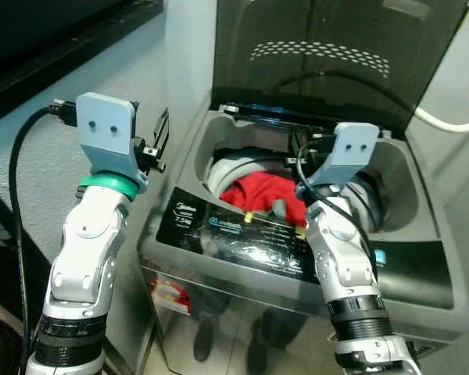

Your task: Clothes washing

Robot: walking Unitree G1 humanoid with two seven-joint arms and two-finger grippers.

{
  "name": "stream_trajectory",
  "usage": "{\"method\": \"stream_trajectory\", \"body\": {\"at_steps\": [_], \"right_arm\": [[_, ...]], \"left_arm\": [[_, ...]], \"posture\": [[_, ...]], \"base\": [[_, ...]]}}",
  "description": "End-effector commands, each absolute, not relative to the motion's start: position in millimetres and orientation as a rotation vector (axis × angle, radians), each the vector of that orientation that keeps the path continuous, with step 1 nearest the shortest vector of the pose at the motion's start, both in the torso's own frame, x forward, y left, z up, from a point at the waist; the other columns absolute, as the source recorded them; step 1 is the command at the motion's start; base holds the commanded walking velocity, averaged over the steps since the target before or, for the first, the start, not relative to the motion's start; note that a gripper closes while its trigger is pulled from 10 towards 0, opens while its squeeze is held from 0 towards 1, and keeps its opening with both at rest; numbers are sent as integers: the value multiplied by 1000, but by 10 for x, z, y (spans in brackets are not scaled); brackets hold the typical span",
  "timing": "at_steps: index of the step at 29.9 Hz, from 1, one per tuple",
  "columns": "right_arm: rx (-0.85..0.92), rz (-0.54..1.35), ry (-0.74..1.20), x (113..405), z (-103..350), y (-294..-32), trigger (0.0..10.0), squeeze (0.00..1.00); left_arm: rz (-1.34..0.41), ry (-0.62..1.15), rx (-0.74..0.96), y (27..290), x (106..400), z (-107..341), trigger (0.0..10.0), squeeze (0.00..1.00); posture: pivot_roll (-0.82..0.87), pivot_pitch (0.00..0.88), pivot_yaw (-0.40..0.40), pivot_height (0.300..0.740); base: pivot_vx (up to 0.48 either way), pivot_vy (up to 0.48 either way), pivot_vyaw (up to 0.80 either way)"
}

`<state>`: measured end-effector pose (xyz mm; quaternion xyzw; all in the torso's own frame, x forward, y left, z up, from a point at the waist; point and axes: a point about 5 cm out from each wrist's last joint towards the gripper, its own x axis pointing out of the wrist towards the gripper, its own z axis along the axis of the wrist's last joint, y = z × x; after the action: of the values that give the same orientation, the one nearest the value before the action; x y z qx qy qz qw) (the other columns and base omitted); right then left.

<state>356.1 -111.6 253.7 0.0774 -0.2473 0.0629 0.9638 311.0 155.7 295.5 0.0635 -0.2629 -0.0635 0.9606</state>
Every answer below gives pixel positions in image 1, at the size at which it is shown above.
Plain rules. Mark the red washer sticker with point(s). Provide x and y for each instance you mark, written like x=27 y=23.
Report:
x=170 y=295

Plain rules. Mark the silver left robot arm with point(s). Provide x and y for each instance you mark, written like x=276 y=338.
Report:
x=86 y=242

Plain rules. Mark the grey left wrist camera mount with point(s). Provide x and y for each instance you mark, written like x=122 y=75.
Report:
x=105 y=125

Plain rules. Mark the dark tinted washer lid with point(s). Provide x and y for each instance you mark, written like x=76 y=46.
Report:
x=320 y=47

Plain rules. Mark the red garment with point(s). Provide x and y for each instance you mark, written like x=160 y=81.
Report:
x=258 y=191

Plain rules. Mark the black glossy washer control panel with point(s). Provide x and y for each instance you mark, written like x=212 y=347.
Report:
x=406 y=273

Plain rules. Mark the grey top-load washing machine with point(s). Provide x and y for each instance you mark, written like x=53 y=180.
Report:
x=434 y=203

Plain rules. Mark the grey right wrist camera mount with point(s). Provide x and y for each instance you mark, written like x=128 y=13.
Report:
x=352 y=148

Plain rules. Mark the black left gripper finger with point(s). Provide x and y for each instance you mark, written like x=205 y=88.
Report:
x=140 y=113
x=166 y=133

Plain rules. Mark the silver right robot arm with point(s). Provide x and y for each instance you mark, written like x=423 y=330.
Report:
x=340 y=250

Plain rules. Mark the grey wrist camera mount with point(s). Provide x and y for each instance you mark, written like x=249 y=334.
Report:
x=352 y=148
x=105 y=125

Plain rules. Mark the black window ledge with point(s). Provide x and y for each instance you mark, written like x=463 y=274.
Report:
x=62 y=39

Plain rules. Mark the white washer drum rim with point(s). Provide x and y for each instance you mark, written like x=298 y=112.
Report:
x=219 y=168

